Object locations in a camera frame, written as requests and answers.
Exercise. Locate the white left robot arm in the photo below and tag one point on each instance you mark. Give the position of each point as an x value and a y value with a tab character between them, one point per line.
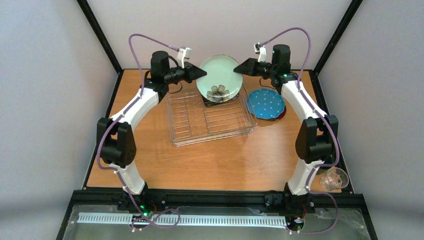
116	149

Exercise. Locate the wire metal dish rack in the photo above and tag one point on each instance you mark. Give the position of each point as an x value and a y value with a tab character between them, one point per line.
190	122

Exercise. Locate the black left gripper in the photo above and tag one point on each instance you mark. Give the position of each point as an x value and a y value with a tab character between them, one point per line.
185	73

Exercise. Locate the light green round plate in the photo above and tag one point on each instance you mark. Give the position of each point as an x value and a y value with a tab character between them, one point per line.
221	82

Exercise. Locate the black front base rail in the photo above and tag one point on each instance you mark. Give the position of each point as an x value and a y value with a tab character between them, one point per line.
331	216

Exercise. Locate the dark red plate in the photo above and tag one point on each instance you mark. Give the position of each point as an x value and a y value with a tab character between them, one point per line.
280	116

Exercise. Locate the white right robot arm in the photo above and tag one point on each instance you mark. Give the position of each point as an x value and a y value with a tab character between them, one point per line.
316	141

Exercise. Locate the black frame post left rear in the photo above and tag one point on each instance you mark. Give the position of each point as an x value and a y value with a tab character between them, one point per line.
99	33

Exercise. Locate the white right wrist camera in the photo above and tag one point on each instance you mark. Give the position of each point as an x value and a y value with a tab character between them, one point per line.
261	51

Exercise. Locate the blue polka dot plate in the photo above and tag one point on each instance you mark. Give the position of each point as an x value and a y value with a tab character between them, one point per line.
265	104

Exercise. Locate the black floral square plate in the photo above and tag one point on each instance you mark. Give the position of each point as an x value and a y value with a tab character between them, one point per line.
208	103

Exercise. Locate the white slotted cable duct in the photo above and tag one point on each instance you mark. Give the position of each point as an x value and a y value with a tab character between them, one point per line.
185	220

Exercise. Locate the black frame post right rear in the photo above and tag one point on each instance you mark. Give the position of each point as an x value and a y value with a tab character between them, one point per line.
337	35

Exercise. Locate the black frame post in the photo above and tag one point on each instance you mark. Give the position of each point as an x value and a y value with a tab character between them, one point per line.
99	33
337	35

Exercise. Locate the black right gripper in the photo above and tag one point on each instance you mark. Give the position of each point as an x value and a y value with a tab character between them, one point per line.
256	67

